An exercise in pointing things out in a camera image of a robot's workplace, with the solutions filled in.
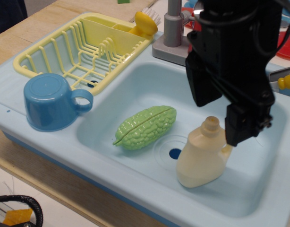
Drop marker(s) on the green toy bitter gourd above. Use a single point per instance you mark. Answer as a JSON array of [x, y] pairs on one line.
[[145, 127]]

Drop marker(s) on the green block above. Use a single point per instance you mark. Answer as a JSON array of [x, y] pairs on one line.
[[123, 1]]

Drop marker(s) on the yellow tape piece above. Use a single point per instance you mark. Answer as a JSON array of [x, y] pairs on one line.
[[14, 217]]

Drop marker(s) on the yellow plastic drying rack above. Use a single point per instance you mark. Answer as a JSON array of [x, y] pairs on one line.
[[89, 51]]

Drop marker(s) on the blue plastic cup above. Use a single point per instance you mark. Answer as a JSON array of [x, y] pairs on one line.
[[51, 104]]

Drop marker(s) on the yellow dish brush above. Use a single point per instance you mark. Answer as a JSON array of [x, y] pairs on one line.
[[146, 23]]

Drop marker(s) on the blue plastic dish at back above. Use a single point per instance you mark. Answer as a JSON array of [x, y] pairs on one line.
[[190, 3]]

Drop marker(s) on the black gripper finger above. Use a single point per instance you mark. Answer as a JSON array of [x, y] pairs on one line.
[[247, 119], [202, 89]]

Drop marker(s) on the yellow handled utensil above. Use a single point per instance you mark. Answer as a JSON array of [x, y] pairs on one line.
[[284, 83]]

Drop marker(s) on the cream toy detergent bottle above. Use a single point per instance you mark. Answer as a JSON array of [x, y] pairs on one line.
[[204, 156]]

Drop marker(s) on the red plastic plate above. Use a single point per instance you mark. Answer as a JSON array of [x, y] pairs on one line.
[[284, 52]]

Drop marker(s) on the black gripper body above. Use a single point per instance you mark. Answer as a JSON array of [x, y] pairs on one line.
[[236, 40]]

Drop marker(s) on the light blue toy sink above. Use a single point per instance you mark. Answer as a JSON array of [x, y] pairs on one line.
[[115, 187]]

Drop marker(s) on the grey toy faucet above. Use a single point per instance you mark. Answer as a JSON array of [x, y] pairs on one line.
[[173, 46]]

